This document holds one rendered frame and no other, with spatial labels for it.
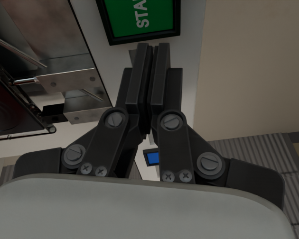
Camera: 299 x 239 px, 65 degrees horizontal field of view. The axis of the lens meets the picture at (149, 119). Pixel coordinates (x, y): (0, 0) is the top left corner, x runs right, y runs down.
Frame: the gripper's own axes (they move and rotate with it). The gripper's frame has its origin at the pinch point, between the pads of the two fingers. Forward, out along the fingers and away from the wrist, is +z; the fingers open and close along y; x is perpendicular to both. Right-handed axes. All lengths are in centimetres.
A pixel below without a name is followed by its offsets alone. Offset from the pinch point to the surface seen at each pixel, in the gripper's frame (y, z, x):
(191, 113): 2.5, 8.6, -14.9
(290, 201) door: 99, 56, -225
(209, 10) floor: 12, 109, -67
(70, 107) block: -15.5, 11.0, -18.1
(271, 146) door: 91, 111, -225
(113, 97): -5.9, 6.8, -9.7
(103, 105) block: -10.4, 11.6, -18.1
